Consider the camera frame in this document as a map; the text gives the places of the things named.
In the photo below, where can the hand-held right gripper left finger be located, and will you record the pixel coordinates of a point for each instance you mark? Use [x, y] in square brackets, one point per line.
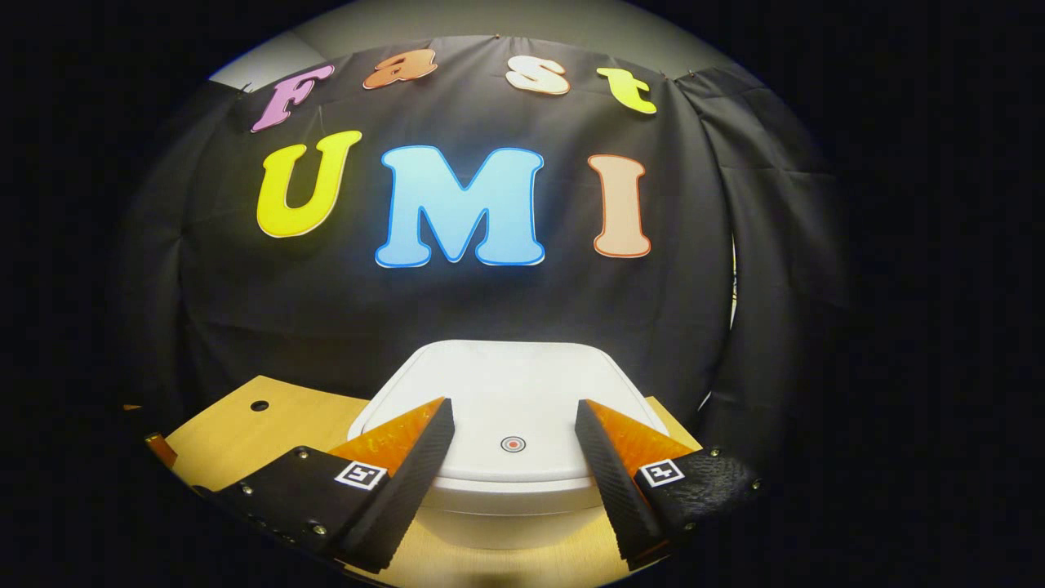
[408, 482]

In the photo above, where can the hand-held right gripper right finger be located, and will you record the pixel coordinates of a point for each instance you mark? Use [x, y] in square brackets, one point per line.
[612, 482]

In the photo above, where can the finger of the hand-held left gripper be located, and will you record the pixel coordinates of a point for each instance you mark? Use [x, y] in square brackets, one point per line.
[162, 449]

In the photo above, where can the white desktop garbage bin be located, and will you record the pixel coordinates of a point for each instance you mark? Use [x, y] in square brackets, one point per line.
[506, 392]

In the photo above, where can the wooden desktop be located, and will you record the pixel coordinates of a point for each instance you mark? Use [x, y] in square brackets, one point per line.
[277, 433]

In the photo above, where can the black backdrop cloth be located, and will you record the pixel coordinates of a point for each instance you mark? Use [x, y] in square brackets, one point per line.
[490, 310]

